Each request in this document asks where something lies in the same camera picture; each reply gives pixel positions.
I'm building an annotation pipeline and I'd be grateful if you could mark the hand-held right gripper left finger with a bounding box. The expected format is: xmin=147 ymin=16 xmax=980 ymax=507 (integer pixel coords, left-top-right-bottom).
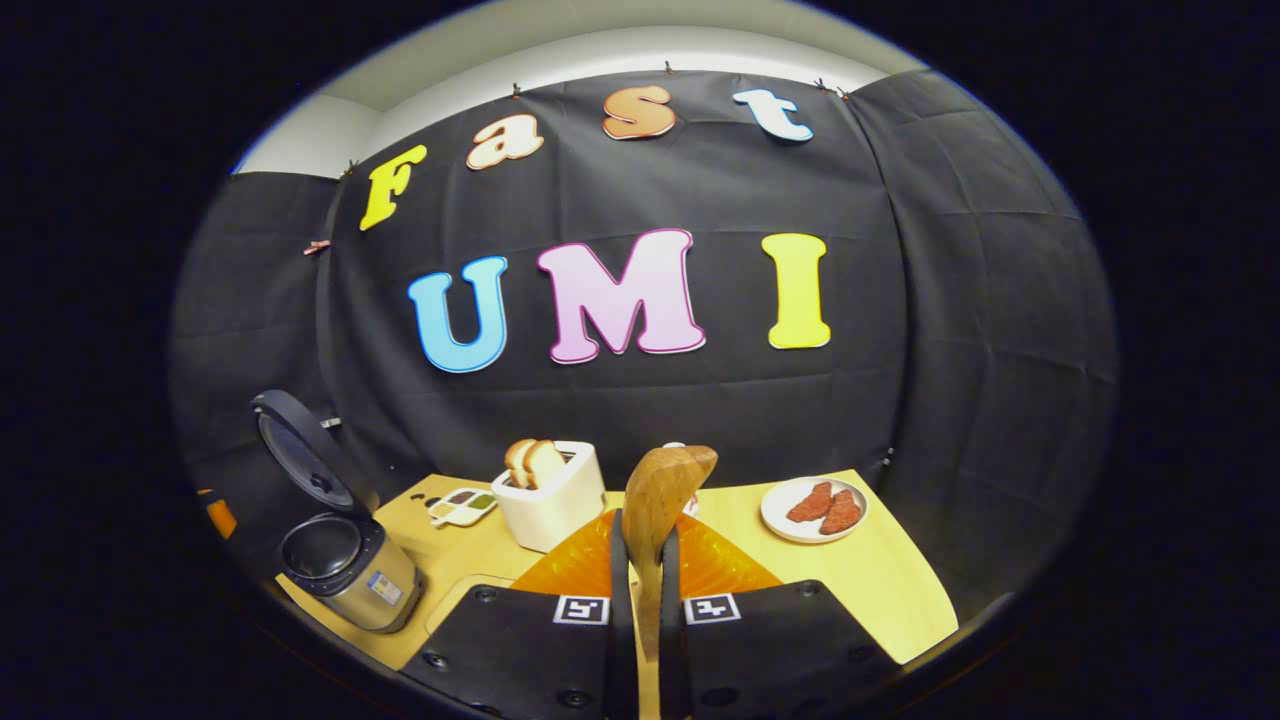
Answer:
xmin=400 ymin=508 xmax=639 ymax=720

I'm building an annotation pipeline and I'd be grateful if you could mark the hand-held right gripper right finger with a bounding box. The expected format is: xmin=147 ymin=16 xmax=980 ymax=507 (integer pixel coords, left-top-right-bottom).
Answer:
xmin=658 ymin=508 xmax=903 ymax=720

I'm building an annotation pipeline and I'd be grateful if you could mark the wooden spoon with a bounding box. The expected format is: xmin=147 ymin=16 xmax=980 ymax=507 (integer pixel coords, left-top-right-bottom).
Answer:
xmin=622 ymin=445 xmax=719 ymax=661

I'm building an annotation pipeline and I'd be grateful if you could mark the dark grey rice cooker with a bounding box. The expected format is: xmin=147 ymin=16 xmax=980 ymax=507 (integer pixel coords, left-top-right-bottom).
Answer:
xmin=250 ymin=389 xmax=426 ymax=634

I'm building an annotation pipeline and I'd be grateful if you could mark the white milk bottle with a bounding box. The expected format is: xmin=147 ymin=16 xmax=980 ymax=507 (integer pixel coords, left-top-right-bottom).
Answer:
xmin=660 ymin=441 xmax=701 ymax=519

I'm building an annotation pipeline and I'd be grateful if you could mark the white toaster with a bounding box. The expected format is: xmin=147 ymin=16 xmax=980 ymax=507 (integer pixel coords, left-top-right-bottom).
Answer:
xmin=491 ymin=441 xmax=608 ymax=554

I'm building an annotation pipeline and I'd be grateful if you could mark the clear glass dish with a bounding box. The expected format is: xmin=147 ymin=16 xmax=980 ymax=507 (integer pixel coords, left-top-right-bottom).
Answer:
xmin=425 ymin=572 xmax=521 ymax=637

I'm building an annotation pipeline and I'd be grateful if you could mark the white round plate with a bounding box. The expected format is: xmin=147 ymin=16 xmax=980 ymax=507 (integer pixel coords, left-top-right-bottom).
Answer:
xmin=760 ymin=476 xmax=870 ymax=544

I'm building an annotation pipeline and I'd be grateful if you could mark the red meat piece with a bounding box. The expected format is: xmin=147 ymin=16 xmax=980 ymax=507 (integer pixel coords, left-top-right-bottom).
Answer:
xmin=819 ymin=489 xmax=863 ymax=535
xmin=786 ymin=481 xmax=834 ymax=524

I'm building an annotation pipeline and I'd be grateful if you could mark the white divided grain dish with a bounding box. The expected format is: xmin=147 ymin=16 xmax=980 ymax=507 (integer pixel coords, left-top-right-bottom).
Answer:
xmin=427 ymin=487 xmax=498 ymax=528

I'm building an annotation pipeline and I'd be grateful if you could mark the black backdrop cloth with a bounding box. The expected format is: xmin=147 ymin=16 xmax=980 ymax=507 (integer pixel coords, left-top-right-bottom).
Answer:
xmin=170 ymin=68 xmax=1119 ymax=621

